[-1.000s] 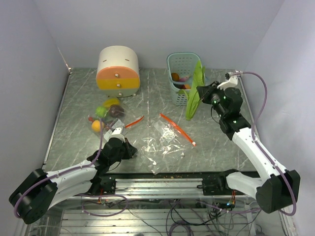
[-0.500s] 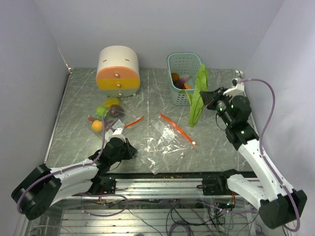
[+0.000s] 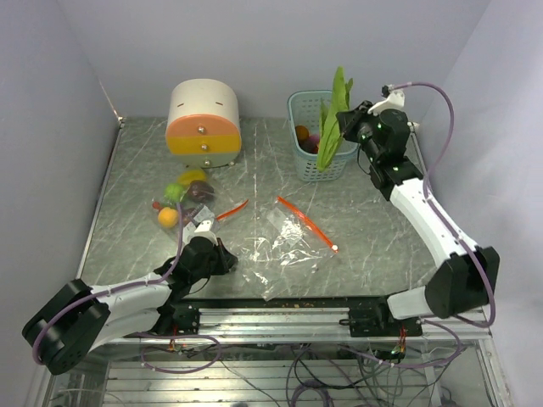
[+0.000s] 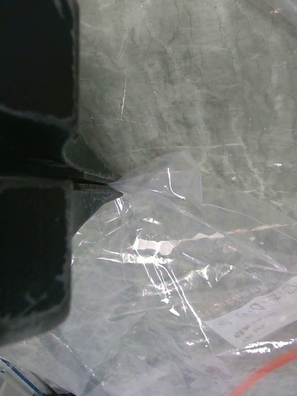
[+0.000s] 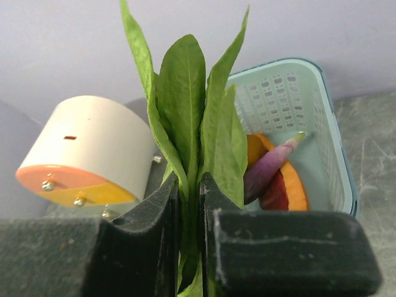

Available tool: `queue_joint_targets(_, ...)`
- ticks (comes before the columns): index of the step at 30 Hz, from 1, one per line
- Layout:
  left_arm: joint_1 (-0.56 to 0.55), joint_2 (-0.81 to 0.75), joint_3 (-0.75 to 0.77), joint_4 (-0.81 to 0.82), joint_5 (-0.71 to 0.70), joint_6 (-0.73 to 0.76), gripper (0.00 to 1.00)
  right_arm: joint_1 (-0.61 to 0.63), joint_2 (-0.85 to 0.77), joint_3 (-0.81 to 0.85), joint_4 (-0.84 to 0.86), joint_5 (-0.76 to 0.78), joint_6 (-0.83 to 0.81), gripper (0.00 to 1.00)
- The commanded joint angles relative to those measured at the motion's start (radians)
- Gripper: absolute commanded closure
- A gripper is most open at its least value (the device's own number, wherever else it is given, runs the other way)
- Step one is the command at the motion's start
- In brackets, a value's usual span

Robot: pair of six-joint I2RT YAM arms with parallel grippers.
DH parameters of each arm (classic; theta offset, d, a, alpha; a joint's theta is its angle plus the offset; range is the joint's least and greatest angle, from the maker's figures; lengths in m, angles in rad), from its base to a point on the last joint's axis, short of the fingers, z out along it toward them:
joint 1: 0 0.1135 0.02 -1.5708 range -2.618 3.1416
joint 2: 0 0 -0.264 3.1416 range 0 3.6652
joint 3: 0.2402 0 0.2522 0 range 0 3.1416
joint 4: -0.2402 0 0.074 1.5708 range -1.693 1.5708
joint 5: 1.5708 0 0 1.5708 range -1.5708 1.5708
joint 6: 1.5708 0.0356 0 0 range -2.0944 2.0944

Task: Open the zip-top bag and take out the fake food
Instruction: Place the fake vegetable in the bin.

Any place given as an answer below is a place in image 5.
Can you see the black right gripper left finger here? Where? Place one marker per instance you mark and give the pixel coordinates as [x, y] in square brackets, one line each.
[135, 254]

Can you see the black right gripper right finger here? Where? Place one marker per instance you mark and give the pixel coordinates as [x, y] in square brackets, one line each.
[278, 253]

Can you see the orange pumpkin slice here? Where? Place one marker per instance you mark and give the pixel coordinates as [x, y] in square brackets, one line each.
[285, 191]

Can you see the purple fake eggplant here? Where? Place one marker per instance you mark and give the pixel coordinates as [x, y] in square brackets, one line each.
[259, 175]

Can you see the small orange fake food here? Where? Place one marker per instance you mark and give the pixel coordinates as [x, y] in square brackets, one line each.
[258, 145]

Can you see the green fake leafy vegetable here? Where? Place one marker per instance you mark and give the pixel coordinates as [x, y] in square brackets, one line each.
[193, 118]

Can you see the light blue plastic basket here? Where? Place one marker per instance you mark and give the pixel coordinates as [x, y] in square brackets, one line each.
[285, 97]

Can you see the round three-drawer cabinet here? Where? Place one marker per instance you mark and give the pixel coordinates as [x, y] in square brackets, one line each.
[93, 155]

